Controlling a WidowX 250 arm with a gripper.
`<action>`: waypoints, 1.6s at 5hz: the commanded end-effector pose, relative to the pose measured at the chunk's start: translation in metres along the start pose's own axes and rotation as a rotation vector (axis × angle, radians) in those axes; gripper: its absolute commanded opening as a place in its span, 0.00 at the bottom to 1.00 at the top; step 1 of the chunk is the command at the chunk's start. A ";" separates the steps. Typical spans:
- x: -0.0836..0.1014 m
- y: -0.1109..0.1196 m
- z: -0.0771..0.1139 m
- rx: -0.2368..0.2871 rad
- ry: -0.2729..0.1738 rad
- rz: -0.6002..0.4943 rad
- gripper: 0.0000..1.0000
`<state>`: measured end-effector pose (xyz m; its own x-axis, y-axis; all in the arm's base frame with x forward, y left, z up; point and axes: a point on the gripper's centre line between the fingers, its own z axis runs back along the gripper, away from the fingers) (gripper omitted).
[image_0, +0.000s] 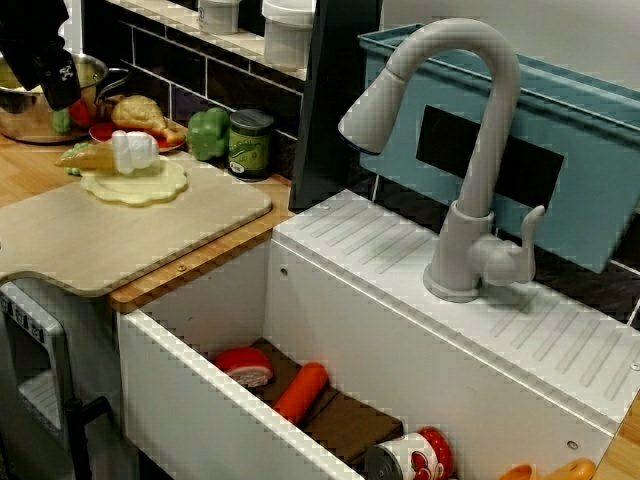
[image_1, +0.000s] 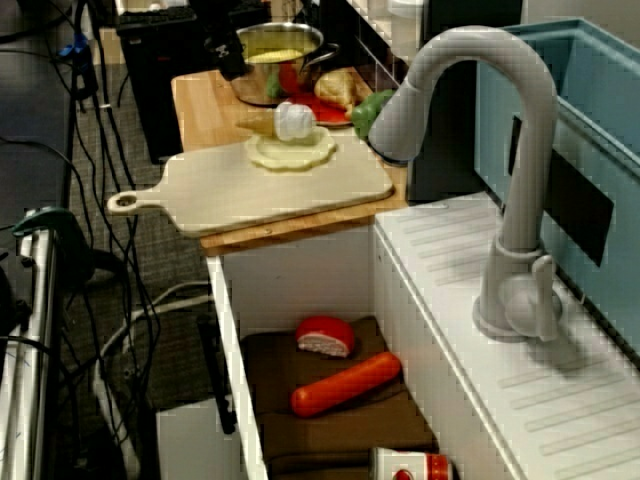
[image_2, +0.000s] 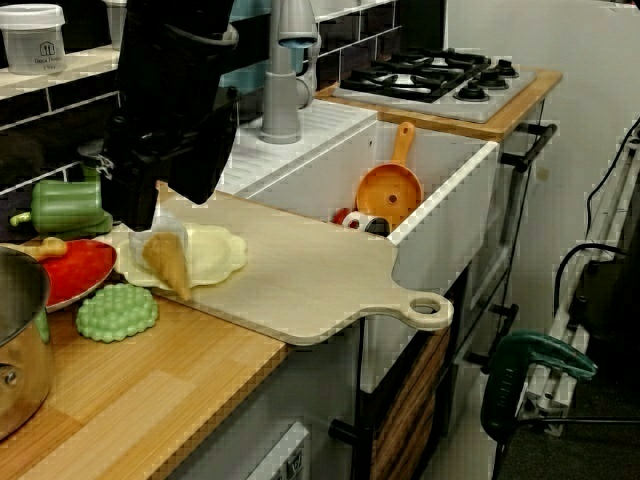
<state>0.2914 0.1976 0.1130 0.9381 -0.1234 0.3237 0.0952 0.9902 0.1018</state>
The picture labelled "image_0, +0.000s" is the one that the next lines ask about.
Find orange toy sausage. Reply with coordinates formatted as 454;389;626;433
272;361;330;426

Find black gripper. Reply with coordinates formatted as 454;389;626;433
0;27;82;112

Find red toy plate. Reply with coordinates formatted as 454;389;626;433
88;119;189;154

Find beige tiled ledge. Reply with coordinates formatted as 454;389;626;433
107;0;309;81

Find white printed storage jar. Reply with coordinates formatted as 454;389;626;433
197;0;241;35

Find teal plastic bin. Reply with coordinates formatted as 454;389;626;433
357;23;640;275

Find grey appliance front panel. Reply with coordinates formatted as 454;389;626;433
0;279;69;431

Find grey toy faucet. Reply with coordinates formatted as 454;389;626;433
337;18;547;305

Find brown folded cloth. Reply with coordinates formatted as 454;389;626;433
247;337;405;469

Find green peas toy can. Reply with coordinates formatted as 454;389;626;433
228;108;275;182

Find green toy bell pepper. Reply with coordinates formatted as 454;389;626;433
187;106;232;162

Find stainless steel pot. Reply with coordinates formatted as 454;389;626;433
0;52;130;144

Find black cabinet handle bar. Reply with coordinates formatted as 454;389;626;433
64;397;109;480

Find white toy sink unit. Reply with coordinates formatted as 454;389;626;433
115;188;640;480

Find toy chicken drumstick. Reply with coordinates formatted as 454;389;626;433
102;94;187;146

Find green toy grapes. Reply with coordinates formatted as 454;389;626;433
59;141;96;177

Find red white tomato can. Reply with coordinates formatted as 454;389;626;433
363;426;459;480

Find dark vertical post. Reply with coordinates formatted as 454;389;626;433
289;0;384;211

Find red toy cheese wedge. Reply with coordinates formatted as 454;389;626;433
214;347;275;389

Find light wooden cutting board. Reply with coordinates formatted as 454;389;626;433
0;149;274;300

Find toy ice cream cone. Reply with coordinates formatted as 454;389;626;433
53;129;160;175

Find pale yellow toy dough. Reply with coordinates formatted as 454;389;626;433
79;154;190;208

